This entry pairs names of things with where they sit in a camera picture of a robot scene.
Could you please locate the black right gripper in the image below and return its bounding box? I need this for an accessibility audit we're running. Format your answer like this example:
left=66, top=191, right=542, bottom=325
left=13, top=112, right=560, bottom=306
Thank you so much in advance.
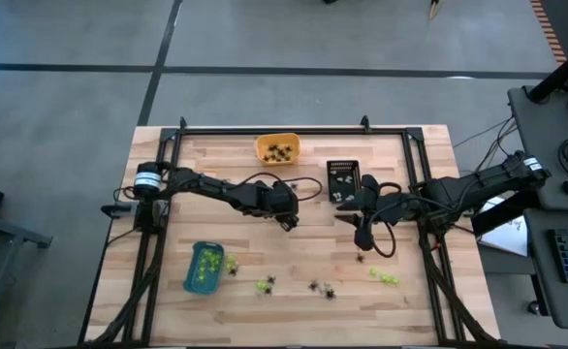
left=334, top=174, right=419, bottom=252

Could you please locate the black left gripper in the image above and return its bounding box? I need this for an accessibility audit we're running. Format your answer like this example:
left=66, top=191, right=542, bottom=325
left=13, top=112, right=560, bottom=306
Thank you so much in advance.
left=242, top=183, right=300, bottom=233

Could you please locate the teal plastic bin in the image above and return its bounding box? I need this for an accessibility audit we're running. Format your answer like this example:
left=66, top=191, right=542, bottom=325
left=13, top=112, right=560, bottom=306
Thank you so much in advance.
left=182, top=240, right=226, bottom=296

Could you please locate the black mesh basket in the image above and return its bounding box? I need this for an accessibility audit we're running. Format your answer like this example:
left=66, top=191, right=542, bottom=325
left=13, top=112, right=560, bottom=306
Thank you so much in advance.
left=326, top=159, right=363, bottom=204

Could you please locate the yellow plastic bin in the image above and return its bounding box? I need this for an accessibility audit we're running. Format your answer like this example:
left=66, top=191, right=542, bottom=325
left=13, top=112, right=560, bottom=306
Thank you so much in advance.
left=254, top=132, right=302, bottom=168

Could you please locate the grey desk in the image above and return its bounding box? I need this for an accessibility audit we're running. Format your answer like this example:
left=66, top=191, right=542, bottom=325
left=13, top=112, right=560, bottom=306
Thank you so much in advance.
left=508, top=85, right=568, bottom=212
left=524, top=207, right=568, bottom=332

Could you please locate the grey metal stand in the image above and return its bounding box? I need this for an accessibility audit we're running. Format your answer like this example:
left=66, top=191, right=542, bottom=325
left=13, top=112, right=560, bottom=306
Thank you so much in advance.
left=0, top=210, right=54, bottom=348

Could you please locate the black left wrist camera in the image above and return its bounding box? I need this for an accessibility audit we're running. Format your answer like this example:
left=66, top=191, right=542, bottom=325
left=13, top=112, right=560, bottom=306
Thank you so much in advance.
left=274, top=183, right=299, bottom=214

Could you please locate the black right camera cable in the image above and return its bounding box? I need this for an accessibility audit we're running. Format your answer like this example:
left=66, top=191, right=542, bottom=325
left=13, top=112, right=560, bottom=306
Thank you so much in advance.
left=366, top=181, right=404, bottom=259

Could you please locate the black camera cable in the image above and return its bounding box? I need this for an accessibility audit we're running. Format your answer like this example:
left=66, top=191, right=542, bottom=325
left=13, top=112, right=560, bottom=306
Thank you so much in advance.
left=235, top=172, right=325, bottom=203
left=366, top=181, right=404, bottom=259

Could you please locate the black left camera cable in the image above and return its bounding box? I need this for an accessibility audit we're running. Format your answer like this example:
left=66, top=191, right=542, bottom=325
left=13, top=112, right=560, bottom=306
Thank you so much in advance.
left=235, top=172, right=325, bottom=203

